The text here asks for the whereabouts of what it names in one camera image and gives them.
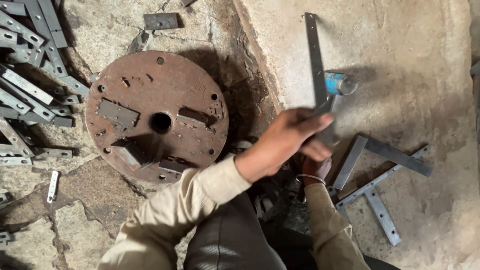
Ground rusty round steel plate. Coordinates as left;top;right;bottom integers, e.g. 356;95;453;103
84;50;230;184

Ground long grey metal strip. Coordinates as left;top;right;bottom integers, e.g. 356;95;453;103
304;12;331;115

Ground T-shaped grey metal bracket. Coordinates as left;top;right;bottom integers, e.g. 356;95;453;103
335;144;431;247

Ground small shiny metal strip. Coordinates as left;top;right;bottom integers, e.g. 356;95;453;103
46;170;60;204

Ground person's dark trousers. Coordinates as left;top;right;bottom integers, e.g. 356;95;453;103
183;191;403;270

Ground pile of punched metal strips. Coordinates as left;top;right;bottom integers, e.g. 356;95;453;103
0;0;91;167

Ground short dark metal plate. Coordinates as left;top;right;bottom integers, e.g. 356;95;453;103
143;12;179;31

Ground blue steel hammer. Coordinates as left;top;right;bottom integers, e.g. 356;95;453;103
317;70;359;148

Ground silver wrist bangle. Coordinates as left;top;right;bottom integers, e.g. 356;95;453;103
295;173;327;185

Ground angled grey metal bracket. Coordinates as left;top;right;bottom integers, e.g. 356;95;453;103
331;134;434;191

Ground person's left hand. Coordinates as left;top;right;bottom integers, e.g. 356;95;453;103
235;108;335;184

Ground person's right hand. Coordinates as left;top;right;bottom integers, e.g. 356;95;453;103
300;154;333;181

